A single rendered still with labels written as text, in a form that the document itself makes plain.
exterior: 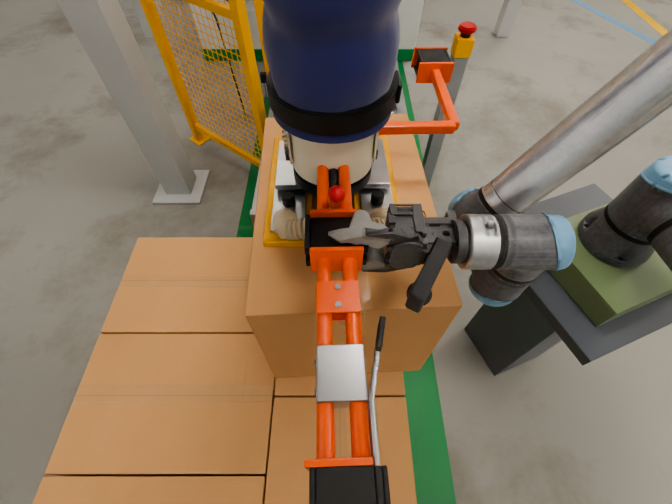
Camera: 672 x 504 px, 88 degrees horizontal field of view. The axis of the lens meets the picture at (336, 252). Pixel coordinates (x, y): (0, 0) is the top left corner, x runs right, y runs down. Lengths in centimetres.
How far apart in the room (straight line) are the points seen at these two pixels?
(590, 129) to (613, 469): 156
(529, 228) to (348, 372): 34
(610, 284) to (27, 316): 247
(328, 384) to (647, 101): 58
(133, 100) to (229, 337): 132
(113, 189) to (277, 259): 212
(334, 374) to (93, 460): 95
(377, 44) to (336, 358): 43
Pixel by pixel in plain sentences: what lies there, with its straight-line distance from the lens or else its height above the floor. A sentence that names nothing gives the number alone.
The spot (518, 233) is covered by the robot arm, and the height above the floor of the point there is 124.
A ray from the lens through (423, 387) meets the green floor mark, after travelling 175.
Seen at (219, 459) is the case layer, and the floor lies 54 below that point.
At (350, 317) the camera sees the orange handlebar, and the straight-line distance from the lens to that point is 49.
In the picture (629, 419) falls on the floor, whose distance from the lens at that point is 210.
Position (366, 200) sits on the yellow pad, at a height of 109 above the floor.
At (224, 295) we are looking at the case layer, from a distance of 131.
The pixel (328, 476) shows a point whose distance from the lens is 43.
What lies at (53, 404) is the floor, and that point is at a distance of 210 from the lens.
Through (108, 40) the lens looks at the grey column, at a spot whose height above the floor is 94.
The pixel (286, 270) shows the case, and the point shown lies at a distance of 69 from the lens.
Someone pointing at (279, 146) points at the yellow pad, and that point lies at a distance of 91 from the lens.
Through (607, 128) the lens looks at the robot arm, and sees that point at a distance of 69.
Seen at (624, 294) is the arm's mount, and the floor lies 84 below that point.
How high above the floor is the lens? 166
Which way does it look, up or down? 56 degrees down
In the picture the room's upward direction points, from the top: straight up
